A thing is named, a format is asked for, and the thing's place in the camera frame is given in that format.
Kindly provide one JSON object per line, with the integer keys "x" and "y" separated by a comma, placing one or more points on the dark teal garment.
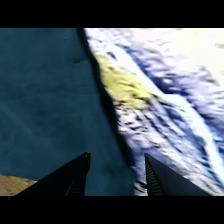
{"x": 50, "y": 100}

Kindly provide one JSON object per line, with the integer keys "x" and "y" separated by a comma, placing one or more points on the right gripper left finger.
{"x": 71, "y": 181}

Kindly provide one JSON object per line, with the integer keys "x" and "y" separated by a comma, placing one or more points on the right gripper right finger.
{"x": 165, "y": 183}

